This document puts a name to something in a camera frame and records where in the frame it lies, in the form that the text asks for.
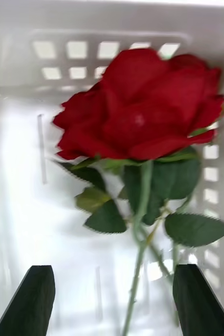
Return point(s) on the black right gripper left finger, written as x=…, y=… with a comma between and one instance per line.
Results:
x=30, y=302

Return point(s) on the shallow white box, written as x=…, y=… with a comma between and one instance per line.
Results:
x=25, y=157

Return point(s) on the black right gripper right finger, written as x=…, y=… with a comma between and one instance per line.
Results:
x=195, y=302

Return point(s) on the red rose with green stem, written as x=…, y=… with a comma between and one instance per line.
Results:
x=143, y=110

